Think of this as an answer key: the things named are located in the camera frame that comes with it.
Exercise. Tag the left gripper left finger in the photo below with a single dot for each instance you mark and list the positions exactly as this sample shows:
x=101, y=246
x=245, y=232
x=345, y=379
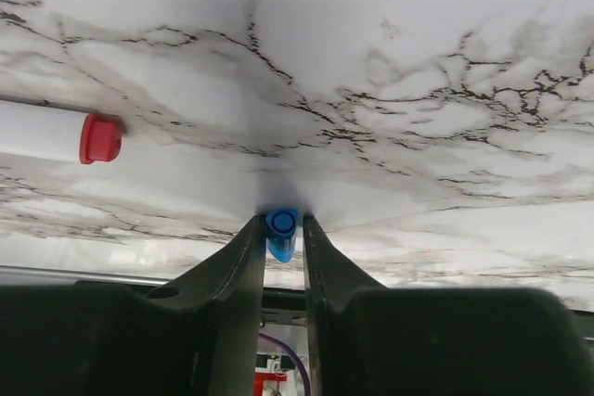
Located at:
x=195, y=335

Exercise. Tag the white red marker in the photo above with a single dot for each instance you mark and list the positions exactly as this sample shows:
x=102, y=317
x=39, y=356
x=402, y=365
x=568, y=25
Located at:
x=58, y=134

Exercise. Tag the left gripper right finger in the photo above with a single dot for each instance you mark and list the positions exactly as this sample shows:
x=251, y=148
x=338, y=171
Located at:
x=369, y=339

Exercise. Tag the small blue marker cap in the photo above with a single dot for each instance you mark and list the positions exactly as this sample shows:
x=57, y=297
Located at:
x=281, y=227

